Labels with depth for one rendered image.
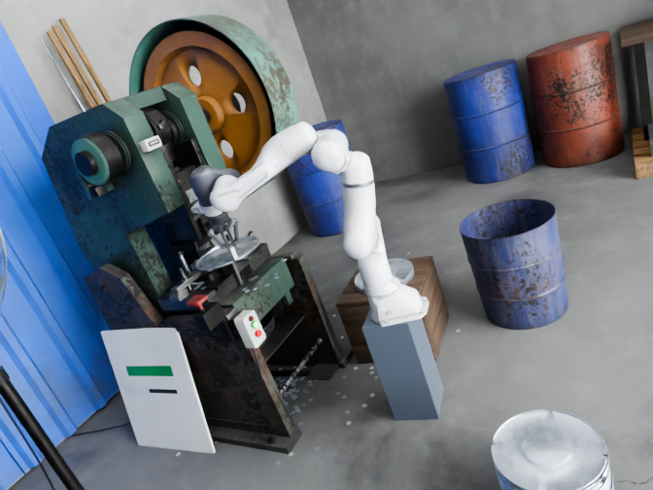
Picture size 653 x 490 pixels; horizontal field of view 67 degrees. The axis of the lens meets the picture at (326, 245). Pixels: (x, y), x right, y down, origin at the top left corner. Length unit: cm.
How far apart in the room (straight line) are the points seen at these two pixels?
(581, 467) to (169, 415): 170
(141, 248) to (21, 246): 96
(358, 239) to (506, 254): 80
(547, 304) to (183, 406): 168
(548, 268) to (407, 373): 80
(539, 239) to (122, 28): 293
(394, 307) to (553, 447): 67
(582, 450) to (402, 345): 67
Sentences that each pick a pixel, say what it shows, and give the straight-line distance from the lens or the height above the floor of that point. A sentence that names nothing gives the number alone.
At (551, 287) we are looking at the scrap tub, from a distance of 237.
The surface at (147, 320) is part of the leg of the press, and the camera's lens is 231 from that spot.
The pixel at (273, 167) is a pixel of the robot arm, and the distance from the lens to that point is 165.
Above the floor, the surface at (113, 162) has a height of 130.
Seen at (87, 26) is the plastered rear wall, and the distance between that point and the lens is 367.
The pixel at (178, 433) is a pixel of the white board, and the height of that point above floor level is 9.
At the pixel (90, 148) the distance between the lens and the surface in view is 192.
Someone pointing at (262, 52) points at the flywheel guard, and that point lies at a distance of 220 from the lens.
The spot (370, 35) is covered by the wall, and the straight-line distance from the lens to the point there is 512.
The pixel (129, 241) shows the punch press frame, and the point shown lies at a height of 97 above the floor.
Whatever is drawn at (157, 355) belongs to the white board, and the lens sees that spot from 235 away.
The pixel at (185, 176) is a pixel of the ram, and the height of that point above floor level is 114.
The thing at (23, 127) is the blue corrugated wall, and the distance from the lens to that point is 315.
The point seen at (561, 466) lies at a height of 25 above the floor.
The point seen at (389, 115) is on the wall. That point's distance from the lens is 519.
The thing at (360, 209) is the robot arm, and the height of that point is 90.
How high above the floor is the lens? 139
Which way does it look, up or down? 20 degrees down
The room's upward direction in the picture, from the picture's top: 20 degrees counter-clockwise
